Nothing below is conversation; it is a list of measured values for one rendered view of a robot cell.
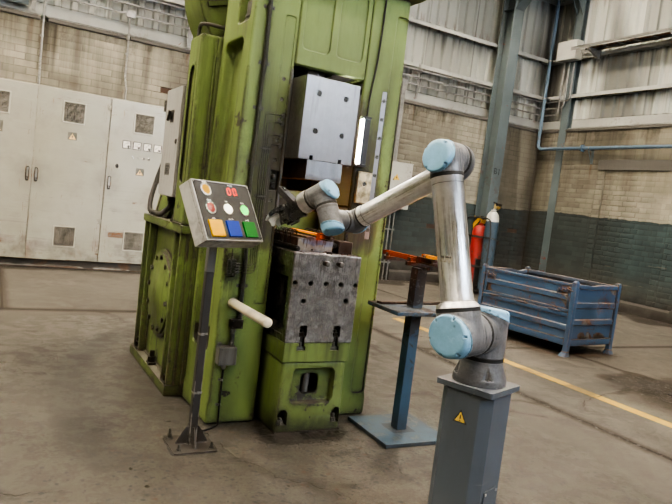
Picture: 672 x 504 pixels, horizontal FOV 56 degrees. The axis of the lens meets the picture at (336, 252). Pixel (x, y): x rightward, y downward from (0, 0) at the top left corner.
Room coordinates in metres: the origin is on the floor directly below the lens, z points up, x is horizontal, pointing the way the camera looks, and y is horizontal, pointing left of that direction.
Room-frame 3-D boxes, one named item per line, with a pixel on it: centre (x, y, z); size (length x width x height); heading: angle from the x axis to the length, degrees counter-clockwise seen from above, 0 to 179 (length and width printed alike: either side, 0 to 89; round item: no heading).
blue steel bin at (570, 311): (6.51, -2.23, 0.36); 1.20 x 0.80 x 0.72; 35
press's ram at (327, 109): (3.32, 0.17, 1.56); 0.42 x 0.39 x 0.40; 30
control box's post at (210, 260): (2.78, 0.55, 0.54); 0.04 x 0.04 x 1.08; 30
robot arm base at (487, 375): (2.22, -0.57, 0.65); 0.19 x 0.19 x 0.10
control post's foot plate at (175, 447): (2.77, 0.55, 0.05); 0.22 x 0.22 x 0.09; 30
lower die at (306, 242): (3.30, 0.21, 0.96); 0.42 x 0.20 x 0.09; 30
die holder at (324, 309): (3.34, 0.17, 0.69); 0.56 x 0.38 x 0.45; 30
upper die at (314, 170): (3.30, 0.21, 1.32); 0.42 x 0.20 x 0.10; 30
